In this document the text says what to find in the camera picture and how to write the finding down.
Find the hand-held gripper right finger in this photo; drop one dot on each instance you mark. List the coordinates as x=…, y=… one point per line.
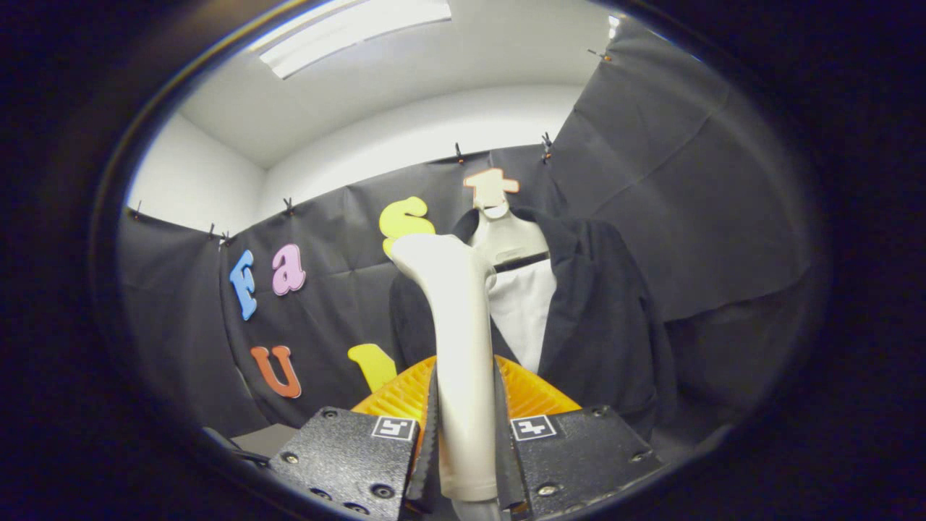
x=506, y=463

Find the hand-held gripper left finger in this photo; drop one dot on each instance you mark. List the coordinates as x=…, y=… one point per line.
x=427, y=463

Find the white garment steamer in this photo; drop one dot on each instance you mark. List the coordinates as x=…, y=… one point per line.
x=463, y=362

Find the black blazer jacket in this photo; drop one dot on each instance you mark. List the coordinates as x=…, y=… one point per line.
x=600, y=325

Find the white mannequin torso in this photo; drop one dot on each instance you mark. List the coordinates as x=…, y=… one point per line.
x=524, y=311

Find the grey cabinet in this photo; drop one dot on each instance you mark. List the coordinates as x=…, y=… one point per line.
x=268, y=438

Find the row of small cloth clips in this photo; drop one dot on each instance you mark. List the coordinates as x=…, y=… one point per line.
x=288, y=206

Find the black backdrop cloth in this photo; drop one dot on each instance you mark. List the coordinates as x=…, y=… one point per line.
x=687, y=181

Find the ceiling light panel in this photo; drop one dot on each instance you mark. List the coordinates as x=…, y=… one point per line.
x=347, y=32

